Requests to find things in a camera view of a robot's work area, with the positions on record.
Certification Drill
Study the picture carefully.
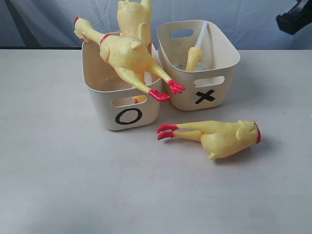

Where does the cream bin marked X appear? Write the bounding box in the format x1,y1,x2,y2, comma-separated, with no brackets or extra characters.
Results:
156,19,240,111

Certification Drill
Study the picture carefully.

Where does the whole rubber chicken beak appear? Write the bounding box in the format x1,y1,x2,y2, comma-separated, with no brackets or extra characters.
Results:
109,0,152,103

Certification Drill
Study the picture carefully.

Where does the rubber chicken head with tube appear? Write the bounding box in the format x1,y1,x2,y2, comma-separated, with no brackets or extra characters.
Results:
185,21,212,77

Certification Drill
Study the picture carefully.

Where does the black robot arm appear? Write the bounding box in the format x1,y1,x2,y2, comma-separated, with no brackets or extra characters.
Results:
276,0,312,35

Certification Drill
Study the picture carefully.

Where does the cream bin marked O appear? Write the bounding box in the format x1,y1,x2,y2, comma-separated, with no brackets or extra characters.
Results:
82,42,160,131

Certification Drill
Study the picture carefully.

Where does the headless rubber chicken body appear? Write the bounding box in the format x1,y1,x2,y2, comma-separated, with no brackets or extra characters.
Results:
157,120,261,160

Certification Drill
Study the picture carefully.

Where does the grey backdrop curtain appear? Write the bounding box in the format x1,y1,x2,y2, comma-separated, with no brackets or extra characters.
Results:
0,0,312,50

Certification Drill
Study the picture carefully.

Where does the whole rubber chicken face down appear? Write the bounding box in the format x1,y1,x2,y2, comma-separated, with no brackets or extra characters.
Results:
74,17,185,102

